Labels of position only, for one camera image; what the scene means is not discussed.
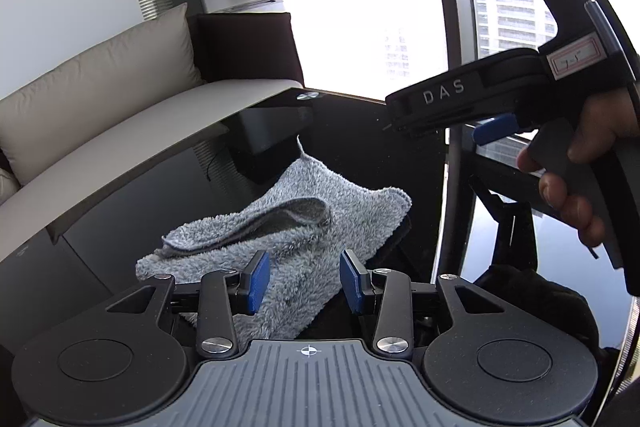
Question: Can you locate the grey fluffy towel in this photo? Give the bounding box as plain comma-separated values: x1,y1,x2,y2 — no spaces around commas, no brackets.
136,134,413,342

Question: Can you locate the black metal frame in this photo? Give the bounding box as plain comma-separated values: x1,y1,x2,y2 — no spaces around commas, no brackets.
467,149,543,280

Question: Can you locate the beige sofa with dark frame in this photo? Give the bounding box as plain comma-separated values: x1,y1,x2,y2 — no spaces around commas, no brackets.
0,12,306,263

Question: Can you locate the dark cloth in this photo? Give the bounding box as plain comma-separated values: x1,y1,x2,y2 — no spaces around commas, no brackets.
472,263,601,350

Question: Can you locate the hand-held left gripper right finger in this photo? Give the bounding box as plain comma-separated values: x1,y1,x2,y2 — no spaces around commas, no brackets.
340,249,506,355

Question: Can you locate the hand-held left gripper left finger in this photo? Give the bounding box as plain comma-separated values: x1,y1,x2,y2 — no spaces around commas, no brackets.
107,251,272,358

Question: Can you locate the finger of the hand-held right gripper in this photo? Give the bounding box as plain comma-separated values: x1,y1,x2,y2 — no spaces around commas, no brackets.
472,114,519,146

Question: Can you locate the large beige cushion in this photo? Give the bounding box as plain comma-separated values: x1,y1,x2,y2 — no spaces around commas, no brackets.
0,3,203,185

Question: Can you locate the small beige cushion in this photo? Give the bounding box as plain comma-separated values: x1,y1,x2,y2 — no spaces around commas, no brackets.
0,167,21,208

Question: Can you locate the person's right hand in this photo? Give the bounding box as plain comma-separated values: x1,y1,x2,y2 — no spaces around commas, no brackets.
516,82,640,248

